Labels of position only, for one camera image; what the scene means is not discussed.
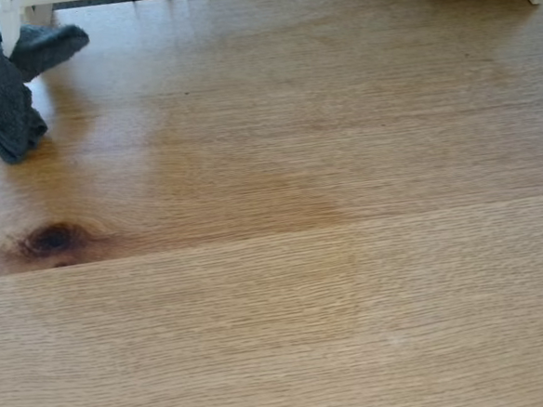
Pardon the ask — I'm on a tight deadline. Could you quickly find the dark grey cloth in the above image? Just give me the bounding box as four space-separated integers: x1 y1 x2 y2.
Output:
0 18 92 170

